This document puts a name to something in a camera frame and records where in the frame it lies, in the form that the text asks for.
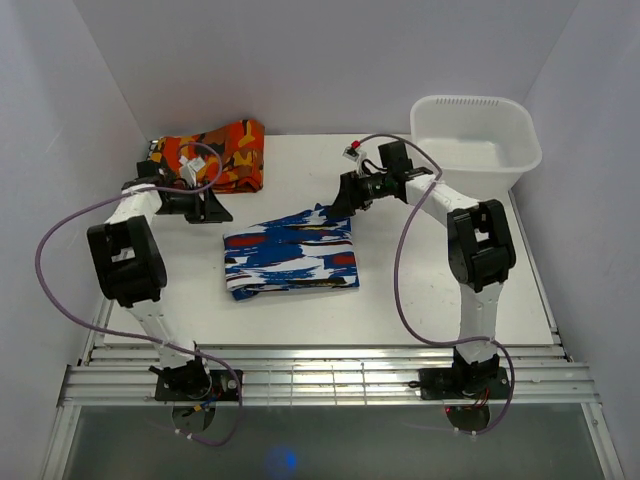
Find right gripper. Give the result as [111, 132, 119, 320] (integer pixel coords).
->
[325, 170, 391, 220]

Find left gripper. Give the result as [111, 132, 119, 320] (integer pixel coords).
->
[156, 181, 233, 225]

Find blue white patterned trousers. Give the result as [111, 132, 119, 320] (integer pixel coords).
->
[223, 204, 360, 301]

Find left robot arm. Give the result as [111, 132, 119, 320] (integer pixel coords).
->
[87, 160, 233, 400]

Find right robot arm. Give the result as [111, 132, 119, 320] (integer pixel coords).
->
[329, 135, 516, 402]

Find orange camouflage folded trousers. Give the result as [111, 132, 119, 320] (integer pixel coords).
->
[148, 119, 265, 194]

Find white plastic basin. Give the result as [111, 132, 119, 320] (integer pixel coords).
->
[410, 95, 543, 199]

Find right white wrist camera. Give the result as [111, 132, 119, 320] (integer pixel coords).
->
[343, 141, 366, 162]

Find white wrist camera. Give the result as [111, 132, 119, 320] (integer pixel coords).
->
[179, 156, 206, 186]
[343, 141, 366, 162]

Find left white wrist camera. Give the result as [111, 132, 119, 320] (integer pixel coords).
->
[179, 156, 206, 186]

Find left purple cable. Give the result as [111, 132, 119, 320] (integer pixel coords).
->
[34, 141, 245, 447]

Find purple cable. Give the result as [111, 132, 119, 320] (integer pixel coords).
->
[352, 132, 516, 437]
[34, 141, 245, 447]

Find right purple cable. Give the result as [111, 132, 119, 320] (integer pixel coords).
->
[352, 132, 516, 437]

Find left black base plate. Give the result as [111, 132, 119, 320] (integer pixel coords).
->
[153, 369, 244, 403]

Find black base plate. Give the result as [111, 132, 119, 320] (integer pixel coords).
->
[408, 367, 511, 401]
[153, 369, 244, 403]

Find aluminium rail frame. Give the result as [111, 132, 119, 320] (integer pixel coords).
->
[39, 342, 626, 480]

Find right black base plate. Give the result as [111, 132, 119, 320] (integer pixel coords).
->
[408, 367, 511, 401]

